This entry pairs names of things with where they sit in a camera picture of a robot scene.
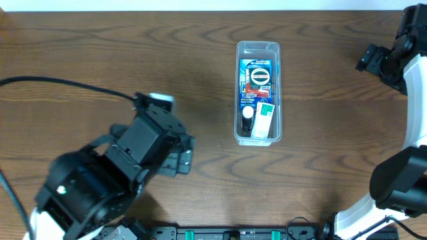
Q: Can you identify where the clear plastic container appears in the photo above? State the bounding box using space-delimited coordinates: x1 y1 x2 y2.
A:
234 41 282 147

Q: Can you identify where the white green medicine box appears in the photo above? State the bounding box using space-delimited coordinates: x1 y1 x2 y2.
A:
251 102 275 138

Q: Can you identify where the dark green round-label box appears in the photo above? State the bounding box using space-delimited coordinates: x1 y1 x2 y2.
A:
249 67 272 90

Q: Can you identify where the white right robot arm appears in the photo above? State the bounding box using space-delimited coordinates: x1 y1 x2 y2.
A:
321 3 426 239

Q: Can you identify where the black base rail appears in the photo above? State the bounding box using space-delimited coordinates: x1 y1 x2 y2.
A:
99 225 400 240

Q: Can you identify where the blue toothpaste box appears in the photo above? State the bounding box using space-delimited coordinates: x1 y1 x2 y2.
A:
238 59 274 109

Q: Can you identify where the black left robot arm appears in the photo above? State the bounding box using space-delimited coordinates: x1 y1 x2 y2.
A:
28 105 195 239

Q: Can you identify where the dark bottle white cap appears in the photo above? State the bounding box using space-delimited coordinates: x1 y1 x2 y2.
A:
242 106 254 132

